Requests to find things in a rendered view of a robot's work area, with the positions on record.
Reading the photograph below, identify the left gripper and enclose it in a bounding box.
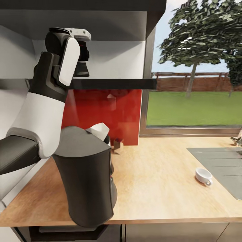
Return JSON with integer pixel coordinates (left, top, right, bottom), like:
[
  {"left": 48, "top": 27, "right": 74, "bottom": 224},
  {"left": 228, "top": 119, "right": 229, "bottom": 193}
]
[{"left": 78, "top": 46, "right": 89, "bottom": 61}]

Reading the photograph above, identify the coffee cup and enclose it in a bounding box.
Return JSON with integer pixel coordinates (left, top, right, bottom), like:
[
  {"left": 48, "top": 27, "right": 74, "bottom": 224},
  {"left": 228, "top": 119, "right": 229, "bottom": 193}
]
[{"left": 196, "top": 168, "right": 212, "bottom": 186}]

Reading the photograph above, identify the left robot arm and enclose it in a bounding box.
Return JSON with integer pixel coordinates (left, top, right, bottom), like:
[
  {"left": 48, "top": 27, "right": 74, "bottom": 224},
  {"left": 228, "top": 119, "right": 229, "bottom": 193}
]
[{"left": 0, "top": 27, "right": 91, "bottom": 201}]

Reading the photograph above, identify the paper coffee filter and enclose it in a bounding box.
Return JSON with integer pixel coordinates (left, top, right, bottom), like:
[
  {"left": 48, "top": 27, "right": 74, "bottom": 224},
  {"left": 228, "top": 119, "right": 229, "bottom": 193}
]
[{"left": 86, "top": 123, "right": 110, "bottom": 141}]

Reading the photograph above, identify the bottle of coffee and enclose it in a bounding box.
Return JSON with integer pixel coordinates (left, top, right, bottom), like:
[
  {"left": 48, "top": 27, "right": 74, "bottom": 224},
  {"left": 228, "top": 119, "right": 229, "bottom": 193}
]
[{"left": 73, "top": 41, "right": 89, "bottom": 77}]

